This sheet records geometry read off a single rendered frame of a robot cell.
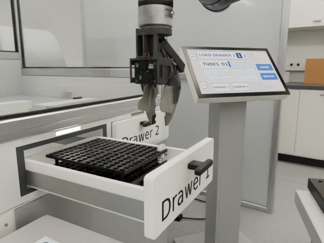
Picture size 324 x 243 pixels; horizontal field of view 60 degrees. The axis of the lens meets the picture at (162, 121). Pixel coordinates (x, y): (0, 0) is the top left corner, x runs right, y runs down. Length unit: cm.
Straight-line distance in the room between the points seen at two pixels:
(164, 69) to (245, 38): 165
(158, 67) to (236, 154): 106
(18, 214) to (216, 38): 192
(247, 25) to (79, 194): 187
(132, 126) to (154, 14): 44
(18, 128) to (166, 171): 35
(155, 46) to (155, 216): 33
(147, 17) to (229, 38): 168
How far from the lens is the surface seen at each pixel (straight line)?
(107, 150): 70
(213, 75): 138
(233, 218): 172
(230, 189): 162
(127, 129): 92
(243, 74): 147
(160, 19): 61
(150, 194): 46
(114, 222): 100
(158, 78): 57
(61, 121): 74
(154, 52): 60
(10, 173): 68
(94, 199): 56
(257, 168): 230
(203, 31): 236
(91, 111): 81
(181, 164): 53
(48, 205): 77
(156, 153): 65
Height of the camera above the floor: 110
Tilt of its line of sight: 11 degrees down
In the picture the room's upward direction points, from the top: straight up
